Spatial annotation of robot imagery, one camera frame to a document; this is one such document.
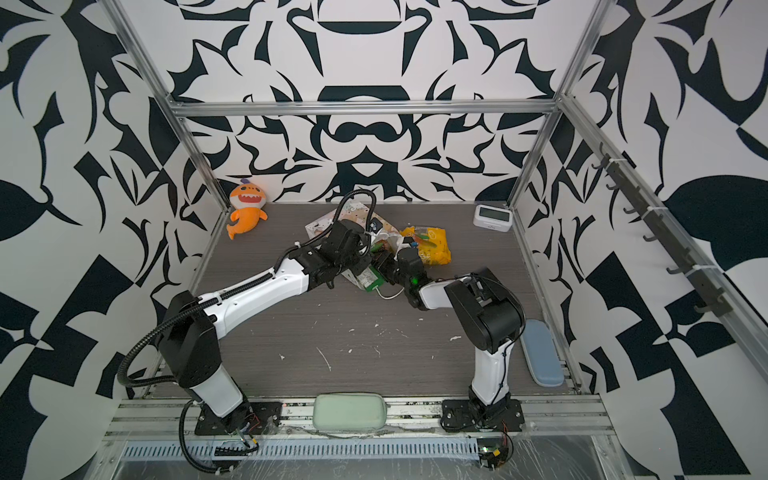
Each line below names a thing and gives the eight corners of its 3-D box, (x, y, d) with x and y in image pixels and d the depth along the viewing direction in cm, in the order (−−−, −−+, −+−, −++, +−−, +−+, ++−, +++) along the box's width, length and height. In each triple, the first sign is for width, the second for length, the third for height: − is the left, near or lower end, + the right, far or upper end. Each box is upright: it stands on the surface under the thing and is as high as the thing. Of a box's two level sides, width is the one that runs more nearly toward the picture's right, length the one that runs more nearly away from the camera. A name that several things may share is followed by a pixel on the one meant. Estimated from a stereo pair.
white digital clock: (471, 227, 117) (474, 218, 113) (473, 211, 122) (476, 203, 118) (508, 235, 114) (512, 226, 110) (508, 218, 119) (512, 210, 116)
